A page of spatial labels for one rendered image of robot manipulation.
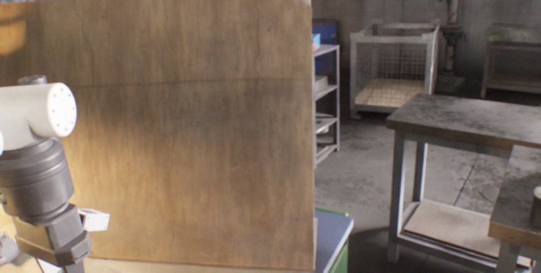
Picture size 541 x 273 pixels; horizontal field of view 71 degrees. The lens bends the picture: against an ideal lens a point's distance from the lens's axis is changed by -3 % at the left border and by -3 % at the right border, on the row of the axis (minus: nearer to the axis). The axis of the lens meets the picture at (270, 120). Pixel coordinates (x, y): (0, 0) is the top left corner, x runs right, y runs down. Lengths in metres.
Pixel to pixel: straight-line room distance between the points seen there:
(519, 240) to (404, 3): 5.53
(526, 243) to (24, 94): 1.19
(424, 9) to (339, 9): 1.42
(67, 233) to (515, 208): 1.15
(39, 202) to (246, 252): 0.59
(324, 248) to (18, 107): 0.81
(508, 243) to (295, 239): 0.62
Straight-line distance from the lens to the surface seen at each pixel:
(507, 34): 5.33
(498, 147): 1.87
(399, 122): 1.93
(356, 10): 6.84
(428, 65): 4.20
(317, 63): 6.42
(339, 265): 1.24
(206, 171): 0.98
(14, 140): 0.54
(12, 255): 0.94
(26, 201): 0.56
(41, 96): 0.51
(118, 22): 1.05
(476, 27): 6.32
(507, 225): 1.24
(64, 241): 0.59
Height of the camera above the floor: 1.50
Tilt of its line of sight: 20 degrees down
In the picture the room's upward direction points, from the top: 4 degrees counter-clockwise
